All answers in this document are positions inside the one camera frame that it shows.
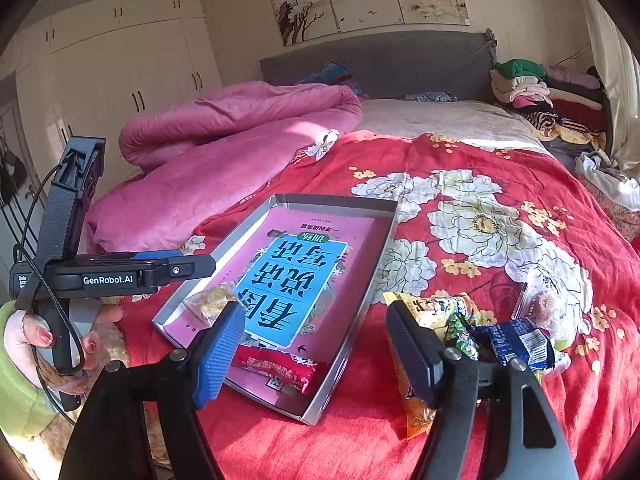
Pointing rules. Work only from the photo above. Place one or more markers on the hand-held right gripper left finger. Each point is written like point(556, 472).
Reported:
point(220, 355)

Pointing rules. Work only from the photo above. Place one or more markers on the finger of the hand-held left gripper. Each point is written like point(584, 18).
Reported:
point(190, 267)

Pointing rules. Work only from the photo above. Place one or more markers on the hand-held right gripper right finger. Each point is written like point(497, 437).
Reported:
point(410, 360)

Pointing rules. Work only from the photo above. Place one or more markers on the grey metal tray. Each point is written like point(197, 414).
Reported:
point(370, 280)

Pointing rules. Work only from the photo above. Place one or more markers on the chocolate bar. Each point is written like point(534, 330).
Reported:
point(515, 342)

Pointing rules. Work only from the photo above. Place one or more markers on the light green snack packet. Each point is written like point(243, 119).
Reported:
point(562, 355)

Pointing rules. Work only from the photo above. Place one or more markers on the person's left hand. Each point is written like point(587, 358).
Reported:
point(20, 327)

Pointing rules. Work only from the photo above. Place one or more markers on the clear golden snack packet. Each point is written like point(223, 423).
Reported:
point(210, 305)

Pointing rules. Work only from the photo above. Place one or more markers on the pink book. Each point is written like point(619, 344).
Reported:
point(240, 260)

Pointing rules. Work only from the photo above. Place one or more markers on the red snack packet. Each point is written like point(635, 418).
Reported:
point(275, 365)

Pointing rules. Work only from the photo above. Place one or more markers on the green printed snack packet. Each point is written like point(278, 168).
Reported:
point(462, 340)

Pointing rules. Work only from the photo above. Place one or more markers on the orange snack packet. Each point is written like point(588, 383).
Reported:
point(450, 310)

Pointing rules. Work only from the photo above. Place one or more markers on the dark hanging cloth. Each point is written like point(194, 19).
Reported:
point(10, 175)

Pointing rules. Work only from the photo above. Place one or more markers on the red floral blanket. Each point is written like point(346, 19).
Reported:
point(350, 440)

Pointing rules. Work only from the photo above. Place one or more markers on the pink quilt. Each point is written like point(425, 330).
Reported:
point(225, 160)

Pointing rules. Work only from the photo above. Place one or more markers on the small round clear snack packet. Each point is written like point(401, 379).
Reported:
point(545, 305)

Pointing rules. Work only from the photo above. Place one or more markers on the cream wardrobe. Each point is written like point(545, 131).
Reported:
point(125, 60)

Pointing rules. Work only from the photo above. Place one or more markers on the colourful patterned pillow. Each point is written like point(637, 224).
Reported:
point(335, 75)

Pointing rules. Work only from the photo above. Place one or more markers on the beige bed sheet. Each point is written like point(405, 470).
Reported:
point(440, 117)

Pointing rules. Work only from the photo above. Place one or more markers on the pink patterned cloth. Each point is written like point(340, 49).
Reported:
point(620, 215)

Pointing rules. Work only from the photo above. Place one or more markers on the blue patterned cloth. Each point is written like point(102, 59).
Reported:
point(430, 96)

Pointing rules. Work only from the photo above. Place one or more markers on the white crumpled garment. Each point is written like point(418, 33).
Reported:
point(605, 180)

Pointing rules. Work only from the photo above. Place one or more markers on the pile of folded clothes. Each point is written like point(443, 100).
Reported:
point(525, 92)

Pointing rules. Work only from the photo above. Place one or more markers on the grey headboard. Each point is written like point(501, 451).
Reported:
point(400, 65)

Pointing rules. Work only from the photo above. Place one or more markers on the cream curtain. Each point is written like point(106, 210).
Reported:
point(615, 85)

